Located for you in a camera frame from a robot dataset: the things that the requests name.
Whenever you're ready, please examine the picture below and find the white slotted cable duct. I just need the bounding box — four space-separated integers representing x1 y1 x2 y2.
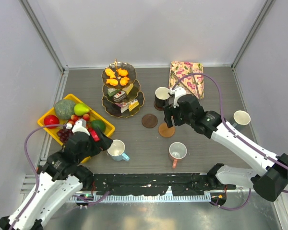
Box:
69 193 211 202

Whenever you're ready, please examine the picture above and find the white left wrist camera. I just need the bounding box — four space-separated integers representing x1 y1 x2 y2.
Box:
66 119 90 135

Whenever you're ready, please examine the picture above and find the medium brown wooden coaster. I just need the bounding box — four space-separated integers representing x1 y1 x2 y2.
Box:
158 122 175 138

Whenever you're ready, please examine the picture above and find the red lychee strawberry bunch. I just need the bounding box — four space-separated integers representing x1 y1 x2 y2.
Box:
66 113 90 129

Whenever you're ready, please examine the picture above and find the green matcha cake slice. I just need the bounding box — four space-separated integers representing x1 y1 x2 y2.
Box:
107 88 119 97

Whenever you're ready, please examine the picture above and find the red pomegranate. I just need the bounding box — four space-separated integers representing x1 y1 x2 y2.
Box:
89 129 100 142

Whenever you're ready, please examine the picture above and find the cream cake slice with kiwi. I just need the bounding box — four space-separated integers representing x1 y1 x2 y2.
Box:
123 83 133 95

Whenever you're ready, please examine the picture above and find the green yellow pear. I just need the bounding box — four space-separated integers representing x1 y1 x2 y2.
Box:
74 103 91 116

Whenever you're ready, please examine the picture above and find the round wooden coaster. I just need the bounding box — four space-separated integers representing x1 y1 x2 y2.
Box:
154 102 165 111

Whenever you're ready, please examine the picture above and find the black mug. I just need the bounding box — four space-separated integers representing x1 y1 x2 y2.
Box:
154 87 170 106

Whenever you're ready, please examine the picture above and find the grey mug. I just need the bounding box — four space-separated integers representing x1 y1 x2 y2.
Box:
232 110 251 127

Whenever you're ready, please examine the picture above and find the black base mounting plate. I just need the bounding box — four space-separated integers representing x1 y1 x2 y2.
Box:
91 173 236 196

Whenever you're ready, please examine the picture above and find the floral rectangular tray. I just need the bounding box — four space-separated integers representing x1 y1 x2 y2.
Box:
168 60 204 100

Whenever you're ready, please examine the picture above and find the green netted melon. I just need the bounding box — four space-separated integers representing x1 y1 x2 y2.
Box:
54 99 76 120

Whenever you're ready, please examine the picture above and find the yellow triangle cake slice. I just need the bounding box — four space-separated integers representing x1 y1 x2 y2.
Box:
128 99 140 112

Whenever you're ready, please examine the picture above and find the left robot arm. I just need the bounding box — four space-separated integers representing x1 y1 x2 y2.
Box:
0 129 113 230

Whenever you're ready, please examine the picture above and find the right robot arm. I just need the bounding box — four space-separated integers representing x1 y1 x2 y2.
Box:
164 92 288 202

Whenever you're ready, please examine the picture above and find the green lime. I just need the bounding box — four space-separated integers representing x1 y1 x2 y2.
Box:
91 119 106 132

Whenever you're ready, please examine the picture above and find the pink mug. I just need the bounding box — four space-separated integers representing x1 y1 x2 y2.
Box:
168 142 187 169

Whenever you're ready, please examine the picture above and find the red apple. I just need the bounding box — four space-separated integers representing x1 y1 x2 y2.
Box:
43 115 60 125

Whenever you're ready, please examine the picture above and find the dark wooden coaster top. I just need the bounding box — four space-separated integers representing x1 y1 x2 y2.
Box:
142 114 158 128

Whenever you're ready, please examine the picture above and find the light blue mug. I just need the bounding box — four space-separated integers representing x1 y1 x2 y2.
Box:
107 139 130 161

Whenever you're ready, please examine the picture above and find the purple grape bunch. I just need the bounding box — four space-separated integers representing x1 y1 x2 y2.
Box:
56 128 73 144

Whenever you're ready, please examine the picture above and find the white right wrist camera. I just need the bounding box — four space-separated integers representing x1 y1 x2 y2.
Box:
169 87 187 108

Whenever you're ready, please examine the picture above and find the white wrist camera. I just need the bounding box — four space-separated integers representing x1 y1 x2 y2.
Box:
169 87 187 108
66 119 90 135

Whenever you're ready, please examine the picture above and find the orange fish pastry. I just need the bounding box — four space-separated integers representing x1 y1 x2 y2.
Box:
105 68 116 79
120 76 130 86
106 78 119 86
117 68 128 77

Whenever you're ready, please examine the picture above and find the chocolate cherry cake slice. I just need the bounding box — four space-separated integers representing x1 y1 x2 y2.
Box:
113 91 127 103

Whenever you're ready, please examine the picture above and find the three-tier black gold stand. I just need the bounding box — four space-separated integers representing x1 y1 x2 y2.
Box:
101 60 145 118

